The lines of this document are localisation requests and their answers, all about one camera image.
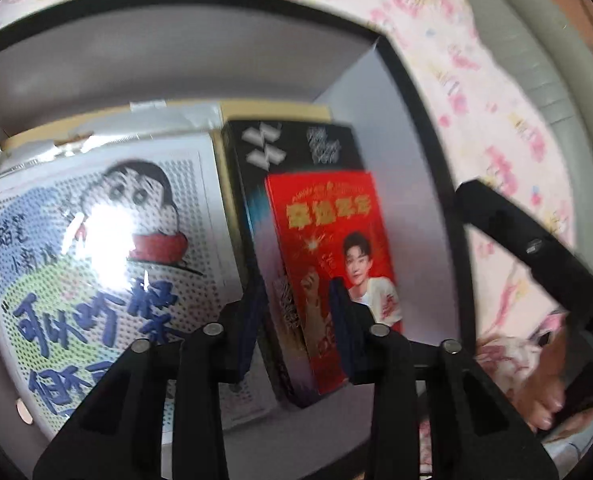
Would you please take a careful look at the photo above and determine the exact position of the red celebrity photo packet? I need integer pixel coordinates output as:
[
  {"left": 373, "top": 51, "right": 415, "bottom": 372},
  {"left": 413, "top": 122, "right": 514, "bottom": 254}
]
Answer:
[{"left": 265, "top": 170, "right": 403, "bottom": 396}]

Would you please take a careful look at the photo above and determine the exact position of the black holographic card box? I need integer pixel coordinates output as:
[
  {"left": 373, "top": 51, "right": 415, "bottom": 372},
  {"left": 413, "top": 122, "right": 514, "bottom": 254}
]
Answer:
[{"left": 222, "top": 119, "right": 364, "bottom": 408}]

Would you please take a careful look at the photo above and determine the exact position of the cartoon diamond painting sheet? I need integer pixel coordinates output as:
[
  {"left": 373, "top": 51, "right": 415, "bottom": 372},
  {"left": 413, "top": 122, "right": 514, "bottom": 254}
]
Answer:
[{"left": 0, "top": 131, "right": 278, "bottom": 441}]

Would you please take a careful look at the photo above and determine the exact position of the grey cardboard storage box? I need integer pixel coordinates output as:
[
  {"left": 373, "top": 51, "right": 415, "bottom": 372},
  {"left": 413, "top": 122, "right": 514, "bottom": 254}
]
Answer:
[{"left": 0, "top": 0, "right": 475, "bottom": 479}]

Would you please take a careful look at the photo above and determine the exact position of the person's right hand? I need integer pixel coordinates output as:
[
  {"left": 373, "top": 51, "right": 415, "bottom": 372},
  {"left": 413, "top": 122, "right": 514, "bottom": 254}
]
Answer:
[{"left": 513, "top": 325, "right": 568, "bottom": 432}]

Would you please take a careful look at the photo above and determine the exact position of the pink cartoon print blanket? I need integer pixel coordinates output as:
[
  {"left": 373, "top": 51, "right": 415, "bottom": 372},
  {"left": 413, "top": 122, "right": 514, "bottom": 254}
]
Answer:
[{"left": 0, "top": 0, "right": 577, "bottom": 342}]

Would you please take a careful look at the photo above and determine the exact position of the grey padded bed headboard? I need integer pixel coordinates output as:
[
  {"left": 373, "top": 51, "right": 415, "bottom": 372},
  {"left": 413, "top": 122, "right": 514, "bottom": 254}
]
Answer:
[{"left": 468, "top": 0, "right": 593, "bottom": 270}]

